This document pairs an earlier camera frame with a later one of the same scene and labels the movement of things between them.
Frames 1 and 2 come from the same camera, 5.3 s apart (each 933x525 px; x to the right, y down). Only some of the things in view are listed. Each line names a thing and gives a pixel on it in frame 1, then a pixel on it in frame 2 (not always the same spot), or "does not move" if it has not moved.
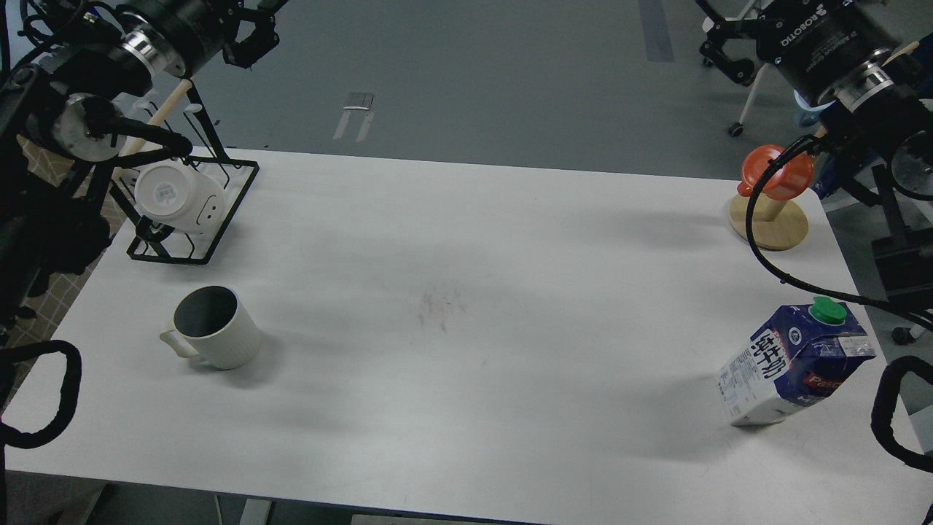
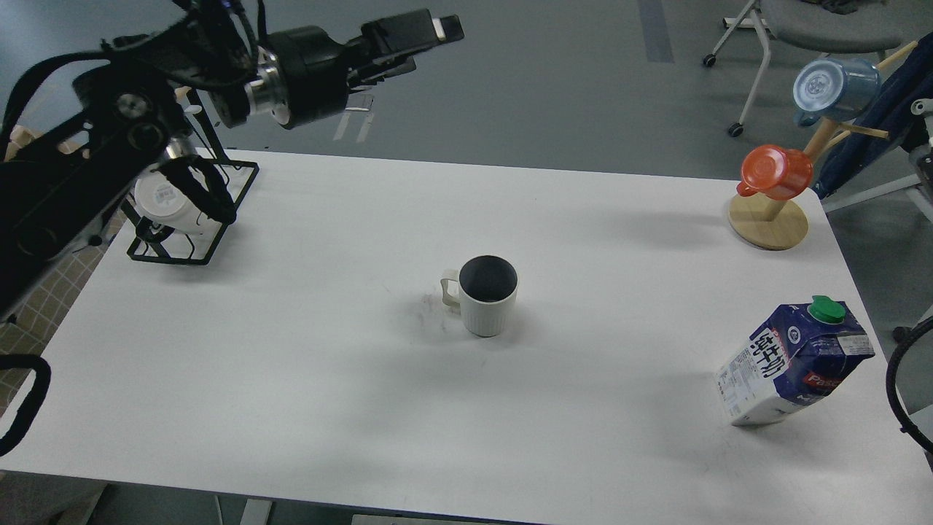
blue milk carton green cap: (801, 354) does not move
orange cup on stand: (784, 181) does not move
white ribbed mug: (213, 324) to (483, 291)
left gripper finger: (248, 52) to (383, 68)
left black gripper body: (181, 36) to (314, 70)
